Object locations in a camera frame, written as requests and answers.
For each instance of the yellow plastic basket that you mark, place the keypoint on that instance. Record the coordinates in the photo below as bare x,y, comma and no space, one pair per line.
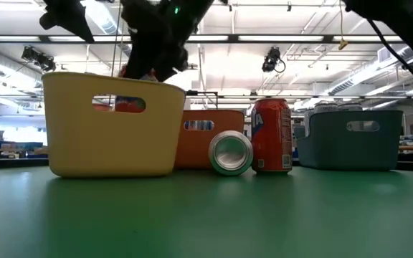
113,143

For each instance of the teal plastic basket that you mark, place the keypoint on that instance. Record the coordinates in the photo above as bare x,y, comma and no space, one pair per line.
353,150

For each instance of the black overhead frame bar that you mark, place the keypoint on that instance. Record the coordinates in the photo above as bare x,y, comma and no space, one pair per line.
299,38

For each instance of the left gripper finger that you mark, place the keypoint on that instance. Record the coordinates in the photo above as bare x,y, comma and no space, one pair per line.
82,27

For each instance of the black ceiling spotlight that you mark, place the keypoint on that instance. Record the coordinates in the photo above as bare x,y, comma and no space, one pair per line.
411,65

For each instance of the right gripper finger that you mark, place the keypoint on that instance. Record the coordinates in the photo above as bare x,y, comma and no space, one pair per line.
136,66
169,66

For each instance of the orange plastic basket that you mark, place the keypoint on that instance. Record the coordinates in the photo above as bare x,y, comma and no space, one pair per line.
195,150

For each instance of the white Celsius Arctic Vibe can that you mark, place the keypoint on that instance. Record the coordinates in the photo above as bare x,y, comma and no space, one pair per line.
325,106
350,106

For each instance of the black overhead rig camera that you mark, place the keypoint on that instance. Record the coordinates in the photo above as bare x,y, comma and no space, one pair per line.
39,61
272,59

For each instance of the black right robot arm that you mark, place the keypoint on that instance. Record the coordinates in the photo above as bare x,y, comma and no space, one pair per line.
407,21

